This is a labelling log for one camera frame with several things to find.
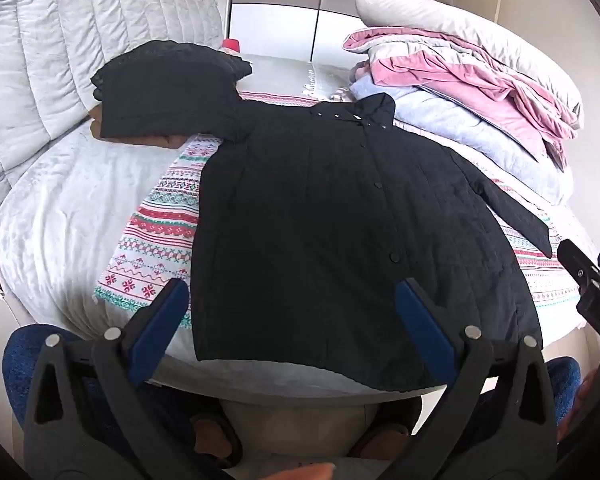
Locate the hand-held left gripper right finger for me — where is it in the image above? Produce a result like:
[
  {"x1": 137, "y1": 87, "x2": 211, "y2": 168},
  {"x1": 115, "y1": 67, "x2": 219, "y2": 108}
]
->
[{"x1": 395, "y1": 277, "x2": 561, "y2": 461}]

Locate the person's left leg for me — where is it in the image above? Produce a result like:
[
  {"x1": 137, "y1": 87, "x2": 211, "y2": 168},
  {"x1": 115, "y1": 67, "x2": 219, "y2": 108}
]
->
[{"x1": 1, "y1": 324, "x2": 108, "y2": 441}]

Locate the light blue blanket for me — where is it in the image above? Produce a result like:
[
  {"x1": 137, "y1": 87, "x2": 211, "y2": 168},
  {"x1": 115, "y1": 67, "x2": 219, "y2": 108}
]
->
[{"x1": 349, "y1": 76, "x2": 573, "y2": 207}]

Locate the person's left sandalled foot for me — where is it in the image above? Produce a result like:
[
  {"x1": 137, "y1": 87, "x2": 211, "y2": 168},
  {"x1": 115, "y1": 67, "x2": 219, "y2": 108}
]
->
[{"x1": 189, "y1": 399, "x2": 245, "y2": 468}]

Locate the white pillow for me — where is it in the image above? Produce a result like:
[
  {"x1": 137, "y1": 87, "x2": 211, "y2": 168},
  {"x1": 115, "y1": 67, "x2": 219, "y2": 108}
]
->
[{"x1": 355, "y1": 0, "x2": 587, "y2": 128}]

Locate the person's sandalled foot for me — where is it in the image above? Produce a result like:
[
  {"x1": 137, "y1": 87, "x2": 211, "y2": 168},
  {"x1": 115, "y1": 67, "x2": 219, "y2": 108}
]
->
[
  {"x1": 349, "y1": 422, "x2": 412, "y2": 461},
  {"x1": 189, "y1": 399, "x2": 245, "y2": 468}
]

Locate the person's left hand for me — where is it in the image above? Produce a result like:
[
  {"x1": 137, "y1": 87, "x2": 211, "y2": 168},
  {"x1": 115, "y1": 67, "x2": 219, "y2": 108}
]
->
[{"x1": 267, "y1": 461, "x2": 337, "y2": 480}]

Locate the folded black garment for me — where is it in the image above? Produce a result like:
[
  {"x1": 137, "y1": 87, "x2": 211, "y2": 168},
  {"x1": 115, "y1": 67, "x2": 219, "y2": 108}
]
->
[{"x1": 90, "y1": 40, "x2": 255, "y2": 140}]

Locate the white grey wardrobe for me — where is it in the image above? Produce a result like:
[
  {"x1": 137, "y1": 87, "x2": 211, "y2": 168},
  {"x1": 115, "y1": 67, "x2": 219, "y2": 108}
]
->
[{"x1": 227, "y1": 0, "x2": 427, "y2": 67}]

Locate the folded brown garment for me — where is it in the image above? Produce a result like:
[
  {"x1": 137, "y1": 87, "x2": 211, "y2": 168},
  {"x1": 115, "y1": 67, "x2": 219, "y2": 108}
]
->
[{"x1": 89, "y1": 119, "x2": 193, "y2": 151}]

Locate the person's right sandalled foot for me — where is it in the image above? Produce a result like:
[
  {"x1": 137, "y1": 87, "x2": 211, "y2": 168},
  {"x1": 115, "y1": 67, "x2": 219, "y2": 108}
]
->
[{"x1": 349, "y1": 422, "x2": 412, "y2": 461}]

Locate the black quilted jacket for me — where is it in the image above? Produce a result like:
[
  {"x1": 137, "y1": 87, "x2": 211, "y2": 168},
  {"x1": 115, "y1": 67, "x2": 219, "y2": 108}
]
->
[{"x1": 190, "y1": 94, "x2": 553, "y2": 395}]

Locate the person's leg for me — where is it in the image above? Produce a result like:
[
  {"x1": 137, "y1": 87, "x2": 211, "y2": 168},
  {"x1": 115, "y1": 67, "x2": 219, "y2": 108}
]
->
[
  {"x1": 1, "y1": 324, "x2": 108, "y2": 441},
  {"x1": 544, "y1": 355, "x2": 582, "y2": 441}
]

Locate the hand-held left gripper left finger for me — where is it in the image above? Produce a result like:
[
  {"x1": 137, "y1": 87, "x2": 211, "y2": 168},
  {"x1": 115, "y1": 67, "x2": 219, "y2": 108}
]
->
[{"x1": 22, "y1": 277, "x2": 191, "y2": 461}]

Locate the red green patterned blanket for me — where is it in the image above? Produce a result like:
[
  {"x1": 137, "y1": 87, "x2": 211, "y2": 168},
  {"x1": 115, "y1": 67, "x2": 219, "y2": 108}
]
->
[{"x1": 94, "y1": 90, "x2": 597, "y2": 332}]

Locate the grey quilted headboard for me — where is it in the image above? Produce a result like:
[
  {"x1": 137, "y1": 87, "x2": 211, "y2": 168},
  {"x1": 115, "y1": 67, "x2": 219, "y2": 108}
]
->
[{"x1": 0, "y1": 0, "x2": 227, "y2": 228}]

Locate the pink velvet blanket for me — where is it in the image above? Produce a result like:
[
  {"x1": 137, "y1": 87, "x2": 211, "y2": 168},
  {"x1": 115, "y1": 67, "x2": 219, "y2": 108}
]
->
[{"x1": 369, "y1": 52, "x2": 580, "y2": 166}]

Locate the person's right hand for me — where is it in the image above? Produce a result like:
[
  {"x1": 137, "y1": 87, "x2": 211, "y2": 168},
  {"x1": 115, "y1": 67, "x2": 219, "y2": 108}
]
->
[{"x1": 555, "y1": 369, "x2": 598, "y2": 443}]

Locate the person's right leg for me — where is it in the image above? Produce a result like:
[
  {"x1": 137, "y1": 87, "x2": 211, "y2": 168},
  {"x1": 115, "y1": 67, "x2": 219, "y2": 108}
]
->
[{"x1": 544, "y1": 355, "x2": 582, "y2": 441}]

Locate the grey printed bed sheet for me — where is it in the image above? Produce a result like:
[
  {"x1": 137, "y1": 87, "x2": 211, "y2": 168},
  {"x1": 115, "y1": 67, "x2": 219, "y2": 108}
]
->
[{"x1": 237, "y1": 52, "x2": 353, "y2": 102}]

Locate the pink edged white quilt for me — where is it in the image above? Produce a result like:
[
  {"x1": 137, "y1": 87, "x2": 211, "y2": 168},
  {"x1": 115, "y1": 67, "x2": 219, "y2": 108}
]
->
[{"x1": 341, "y1": 27, "x2": 486, "y2": 86}]

